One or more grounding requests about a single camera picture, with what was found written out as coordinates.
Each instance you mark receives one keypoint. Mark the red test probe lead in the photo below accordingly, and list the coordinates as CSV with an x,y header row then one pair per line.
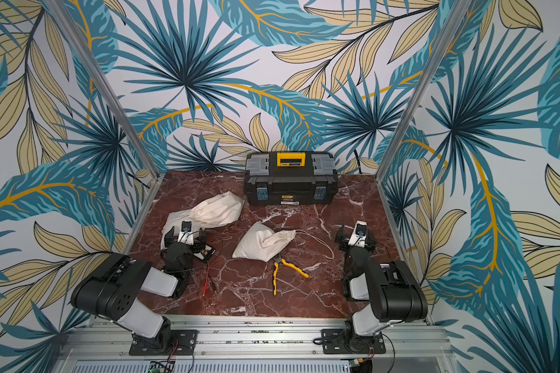
x,y
207,277

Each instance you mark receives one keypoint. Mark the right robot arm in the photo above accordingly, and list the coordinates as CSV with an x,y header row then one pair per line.
x,y
392,294

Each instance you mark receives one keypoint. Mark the aluminium corner post right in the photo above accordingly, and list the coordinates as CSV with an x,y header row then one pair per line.
x,y
446,35

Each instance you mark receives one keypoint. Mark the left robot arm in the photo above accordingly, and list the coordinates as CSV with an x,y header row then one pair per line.
x,y
111,292

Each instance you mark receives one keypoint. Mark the black plastic toolbox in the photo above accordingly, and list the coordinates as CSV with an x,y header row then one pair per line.
x,y
267,184

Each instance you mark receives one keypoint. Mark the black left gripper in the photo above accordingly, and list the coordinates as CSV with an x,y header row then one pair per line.
x,y
200,244

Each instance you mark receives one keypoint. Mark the aluminium corner post left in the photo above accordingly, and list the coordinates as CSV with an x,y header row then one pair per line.
x,y
74,36

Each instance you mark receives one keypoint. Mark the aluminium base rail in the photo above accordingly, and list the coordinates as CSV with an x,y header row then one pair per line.
x,y
254,344

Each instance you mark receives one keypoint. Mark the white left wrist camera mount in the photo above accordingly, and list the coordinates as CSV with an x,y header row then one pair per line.
x,y
186,234

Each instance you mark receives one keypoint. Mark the aluminium corner post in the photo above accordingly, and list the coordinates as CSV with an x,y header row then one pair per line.
x,y
446,35
74,36

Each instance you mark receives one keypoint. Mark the cream cloth drawstring bag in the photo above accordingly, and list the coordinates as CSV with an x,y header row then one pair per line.
x,y
263,243

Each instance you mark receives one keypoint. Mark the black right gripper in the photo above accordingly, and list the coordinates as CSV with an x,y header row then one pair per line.
x,y
343,237

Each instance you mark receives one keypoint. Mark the yellow toolbox handle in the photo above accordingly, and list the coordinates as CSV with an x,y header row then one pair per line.
x,y
291,159

